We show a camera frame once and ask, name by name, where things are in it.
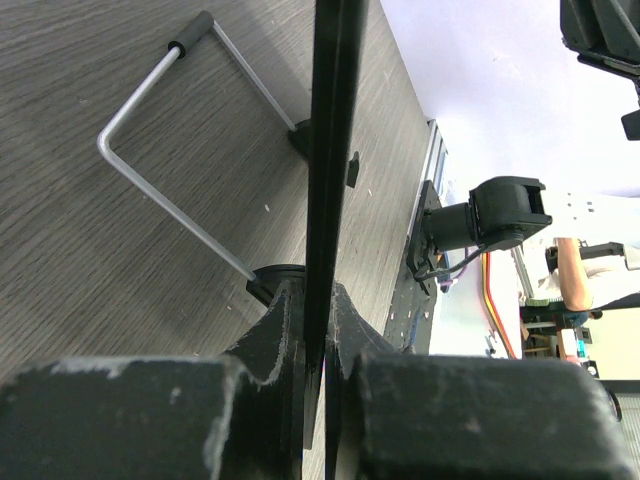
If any person in background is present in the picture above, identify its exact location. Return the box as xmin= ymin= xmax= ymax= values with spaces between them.
xmin=524 ymin=234 xmax=640 ymax=341

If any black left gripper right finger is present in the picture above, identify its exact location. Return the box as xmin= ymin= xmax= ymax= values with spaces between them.
xmin=325 ymin=285 xmax=637 ymax=479

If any metal wire whiteboard stand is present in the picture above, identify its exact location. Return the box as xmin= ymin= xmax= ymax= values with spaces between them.
xmin=95 ymin=6 xmax=306 ymax=304

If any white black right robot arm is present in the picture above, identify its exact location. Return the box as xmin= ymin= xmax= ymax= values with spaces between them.
xmin=416 ymin=1 xmax=639 ymax=254

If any white whiteboard black frame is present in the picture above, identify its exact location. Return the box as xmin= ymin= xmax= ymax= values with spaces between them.
xmin=303 ymin=1 xmax=368 ymax=447

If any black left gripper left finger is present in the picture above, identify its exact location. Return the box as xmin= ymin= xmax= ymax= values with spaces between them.
xmin=1 ymin=281 xmax=305 ymax=479

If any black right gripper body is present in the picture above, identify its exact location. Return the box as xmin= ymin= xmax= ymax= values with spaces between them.
xmin=559 ymin=0 xmax=640 ymax=141

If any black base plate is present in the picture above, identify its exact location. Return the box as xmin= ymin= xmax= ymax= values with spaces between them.
xmin=384 ymin=180 xmax=451 ymax=356

